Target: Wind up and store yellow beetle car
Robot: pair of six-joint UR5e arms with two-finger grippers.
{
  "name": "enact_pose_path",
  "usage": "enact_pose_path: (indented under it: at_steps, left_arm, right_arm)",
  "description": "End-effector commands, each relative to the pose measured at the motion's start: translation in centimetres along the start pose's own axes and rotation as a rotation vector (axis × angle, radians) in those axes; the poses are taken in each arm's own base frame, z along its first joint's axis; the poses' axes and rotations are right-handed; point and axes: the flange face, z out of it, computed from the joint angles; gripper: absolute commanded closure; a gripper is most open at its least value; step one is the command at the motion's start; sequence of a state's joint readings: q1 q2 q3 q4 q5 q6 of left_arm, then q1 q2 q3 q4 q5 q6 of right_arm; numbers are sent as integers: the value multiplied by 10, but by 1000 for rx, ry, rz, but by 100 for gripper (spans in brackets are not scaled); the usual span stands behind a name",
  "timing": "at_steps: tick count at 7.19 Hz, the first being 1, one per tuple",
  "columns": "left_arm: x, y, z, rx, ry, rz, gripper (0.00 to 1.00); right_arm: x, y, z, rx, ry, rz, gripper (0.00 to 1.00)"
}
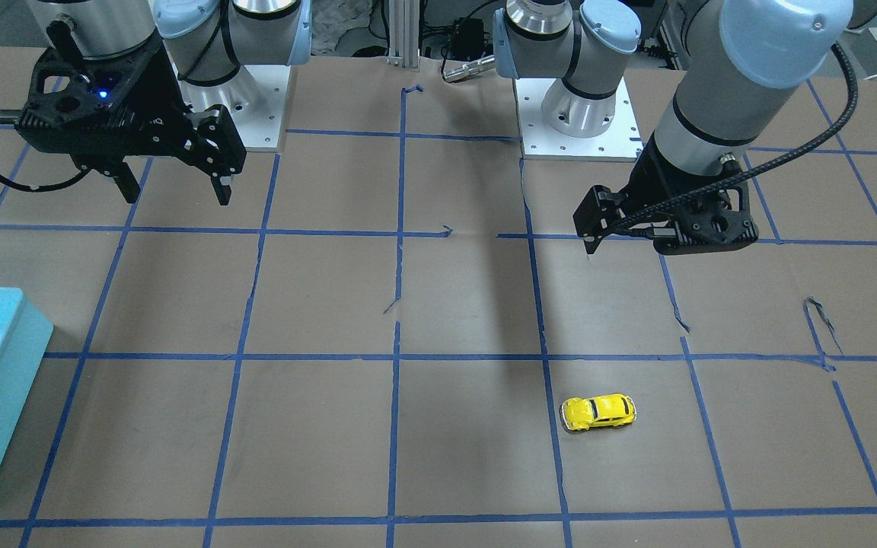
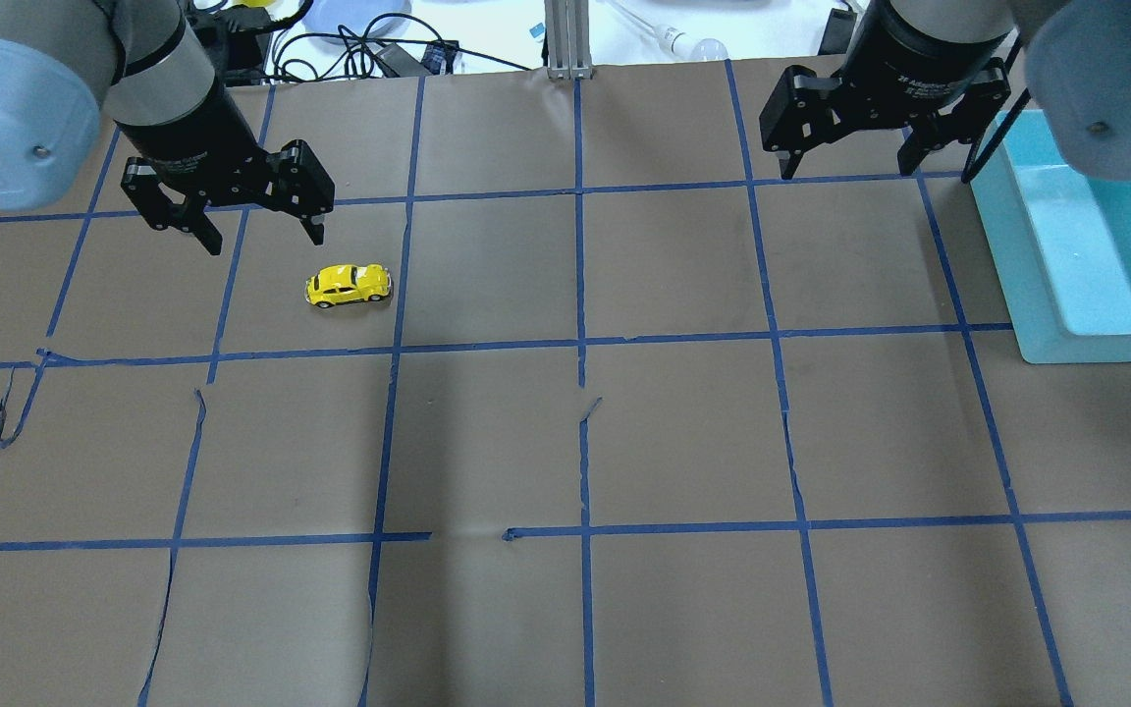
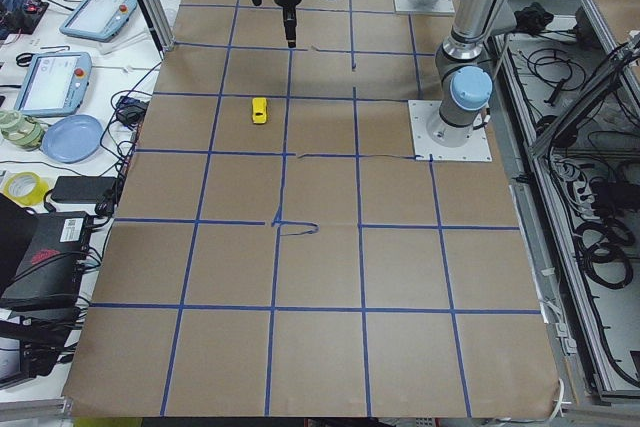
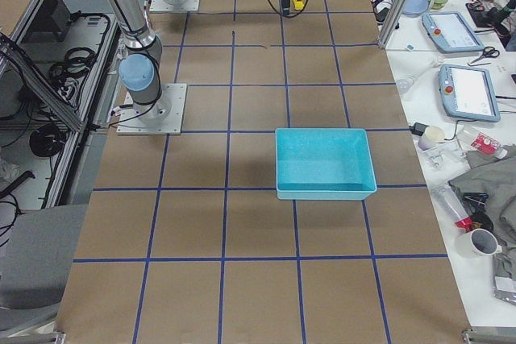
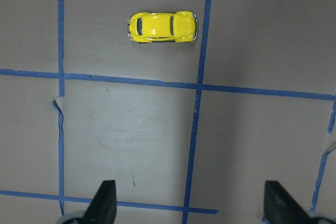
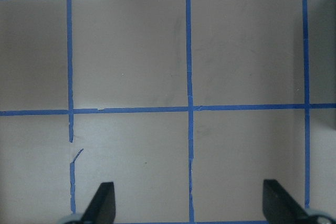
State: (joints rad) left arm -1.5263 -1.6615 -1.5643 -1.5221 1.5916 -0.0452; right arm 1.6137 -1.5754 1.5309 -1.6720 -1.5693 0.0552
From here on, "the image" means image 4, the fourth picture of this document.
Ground grey cloth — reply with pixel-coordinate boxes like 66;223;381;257
449;145;515;280

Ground lower teach pendant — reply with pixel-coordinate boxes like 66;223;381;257
439;64;501;122

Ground black scissors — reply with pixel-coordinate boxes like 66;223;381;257
468;46;500;66

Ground white mug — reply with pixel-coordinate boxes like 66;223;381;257
455;229;502;259

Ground turquoise plastic bin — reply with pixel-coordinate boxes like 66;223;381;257
275;128;377;201

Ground grey chair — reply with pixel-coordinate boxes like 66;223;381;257
1;204;87;338

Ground light blue plate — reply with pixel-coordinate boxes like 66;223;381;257
402;0;429;17

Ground teach pendant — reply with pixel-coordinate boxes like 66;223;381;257
439;64;501;122
421;12;485;53

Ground yellow beetle toy car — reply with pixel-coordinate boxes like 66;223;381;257
292;0;305;11

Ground upper teach pendant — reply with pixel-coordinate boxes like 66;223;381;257
421;12;485;53

